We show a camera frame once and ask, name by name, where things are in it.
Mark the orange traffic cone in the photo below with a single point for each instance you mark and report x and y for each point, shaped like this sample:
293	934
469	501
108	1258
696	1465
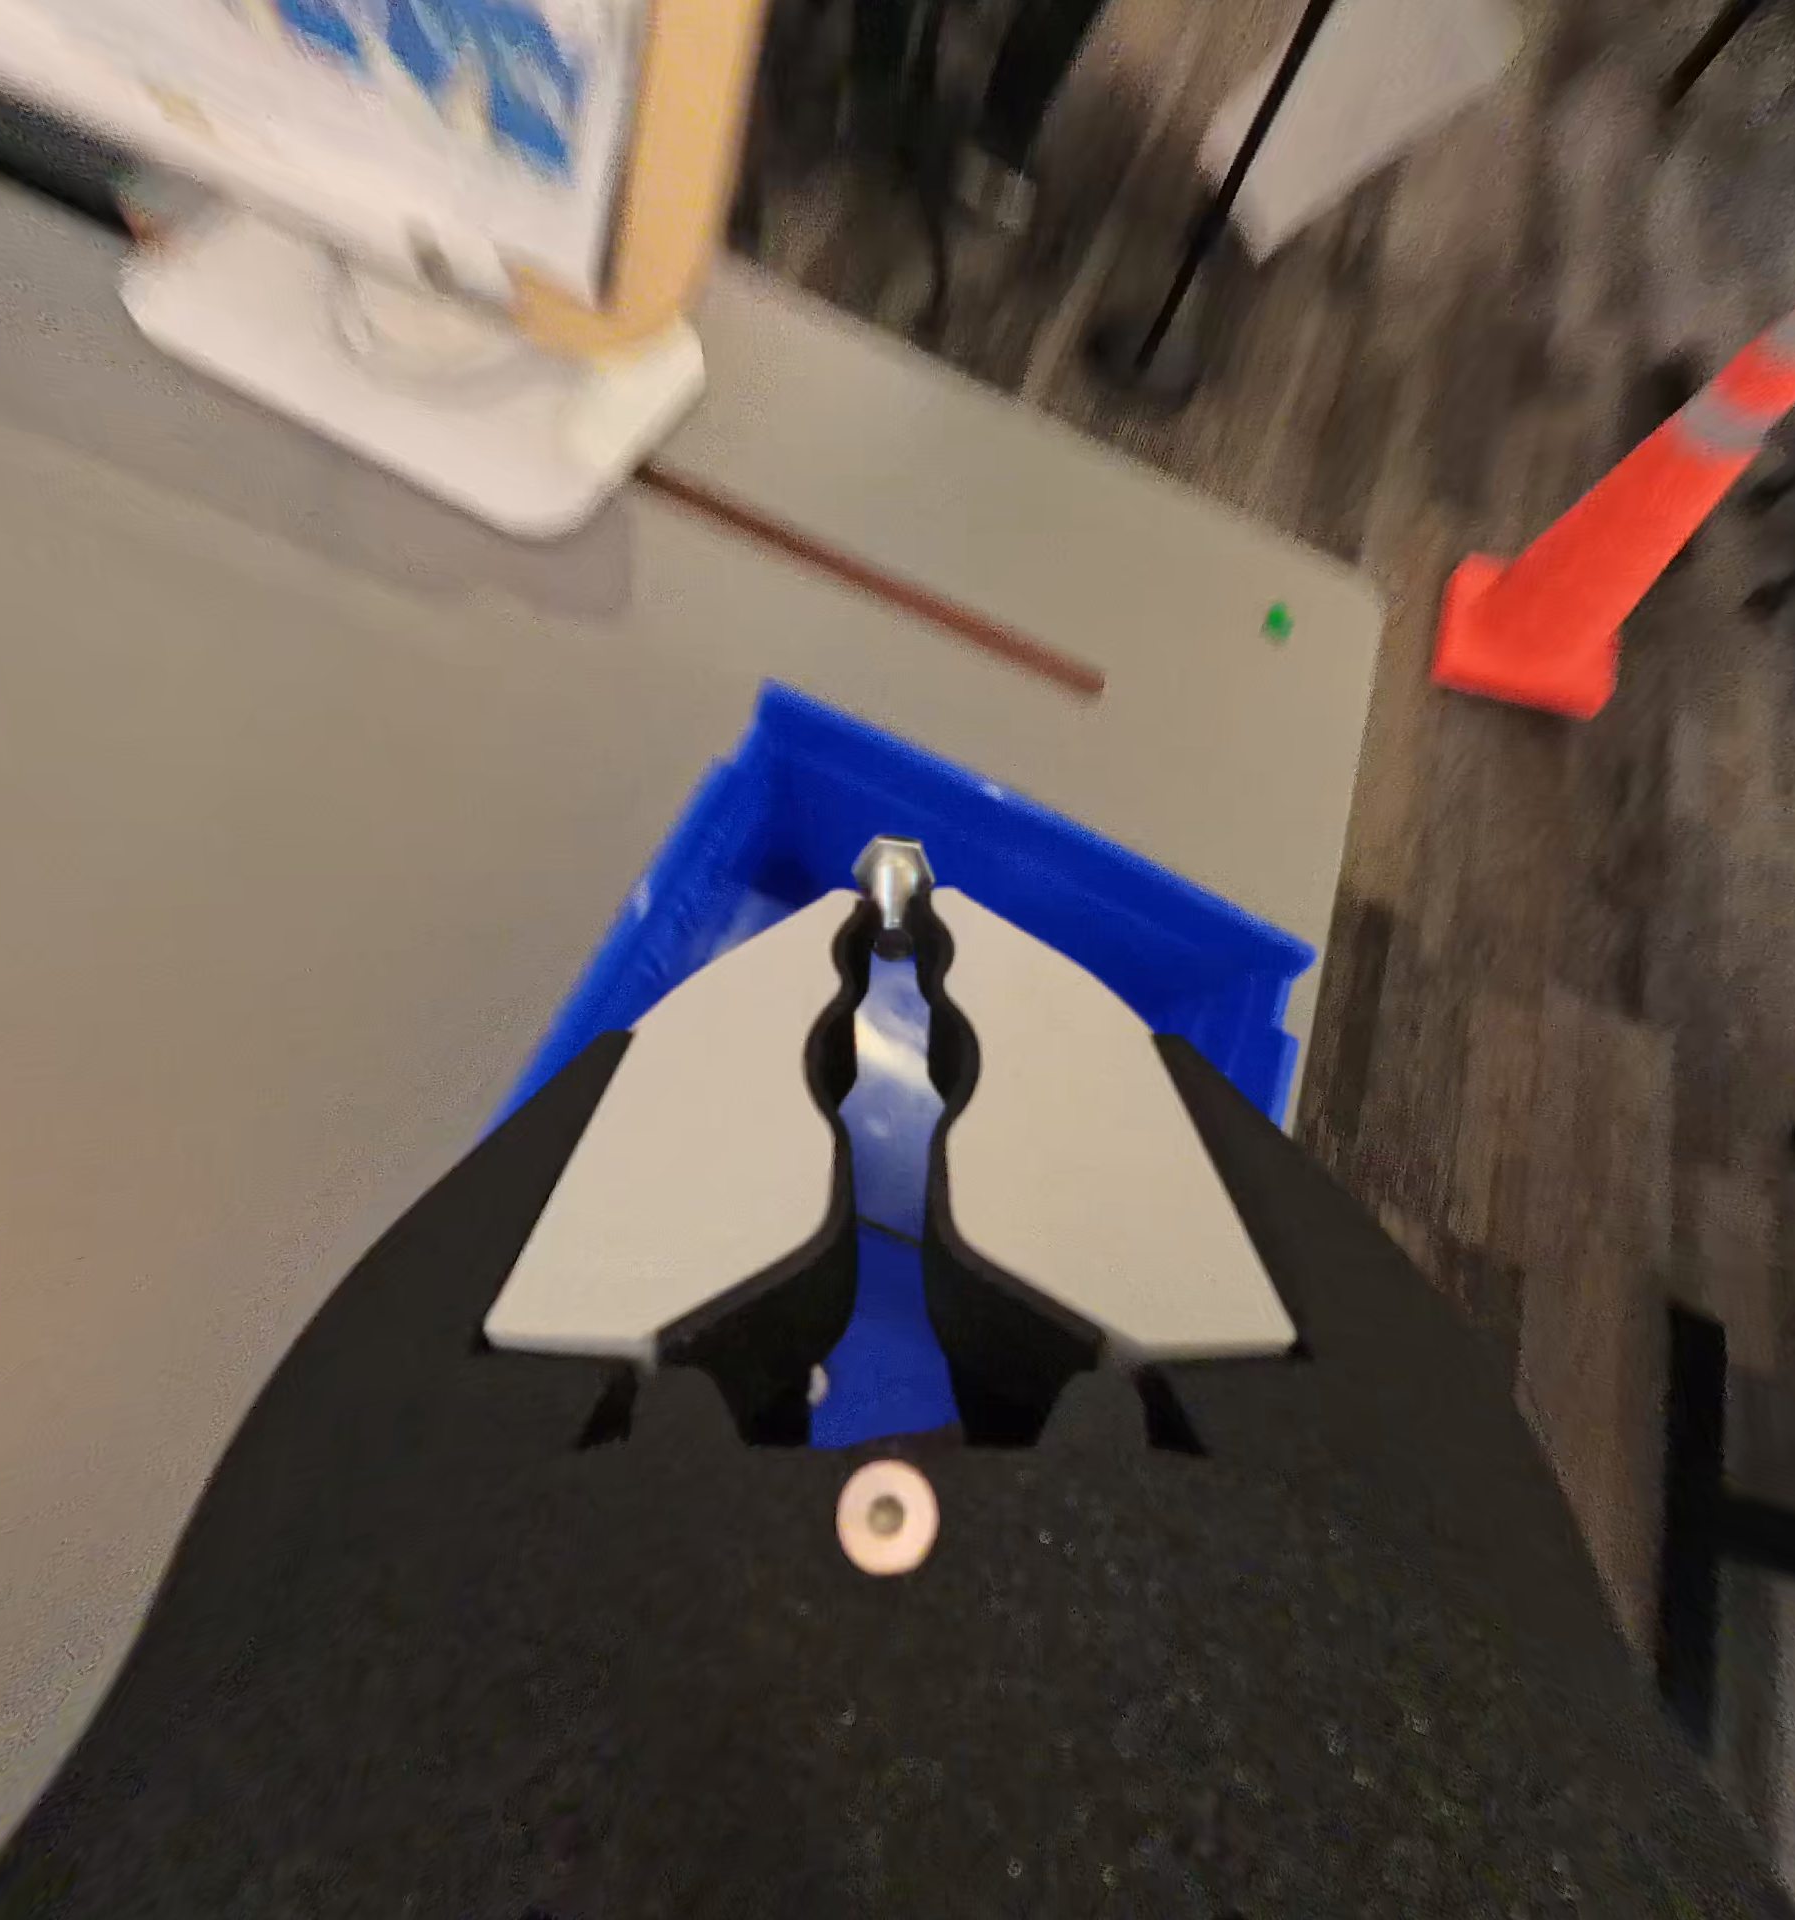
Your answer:
1589	569

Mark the document stand with wooden board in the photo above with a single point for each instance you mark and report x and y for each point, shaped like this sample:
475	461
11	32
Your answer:
536	435

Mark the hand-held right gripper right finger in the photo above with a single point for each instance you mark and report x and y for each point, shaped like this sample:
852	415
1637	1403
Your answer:
1109	1171

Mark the blue plastic bin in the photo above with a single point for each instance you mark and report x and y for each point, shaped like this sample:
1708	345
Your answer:
1078	901

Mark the printed instruction sheet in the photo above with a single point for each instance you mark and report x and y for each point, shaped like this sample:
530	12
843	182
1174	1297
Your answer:
387	105

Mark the grey flat board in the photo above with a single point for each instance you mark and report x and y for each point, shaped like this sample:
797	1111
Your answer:
1362	120

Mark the silver bolt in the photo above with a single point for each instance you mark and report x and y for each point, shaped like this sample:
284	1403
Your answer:
890	878

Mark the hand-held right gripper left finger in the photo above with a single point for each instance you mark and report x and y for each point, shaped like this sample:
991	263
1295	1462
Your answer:
688	1171

